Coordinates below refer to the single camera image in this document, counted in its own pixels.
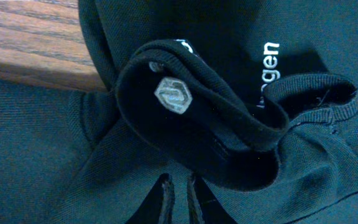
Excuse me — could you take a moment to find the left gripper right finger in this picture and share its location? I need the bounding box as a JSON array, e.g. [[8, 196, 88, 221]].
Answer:
[[187, 173, 237, 224]]

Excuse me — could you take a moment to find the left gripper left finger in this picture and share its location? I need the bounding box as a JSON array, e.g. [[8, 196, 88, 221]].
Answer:
[[126, 173, 175, 224]]

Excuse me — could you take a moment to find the black polo shirt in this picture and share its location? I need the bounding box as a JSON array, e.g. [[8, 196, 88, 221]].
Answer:
[[0, 1, 358, 223]]

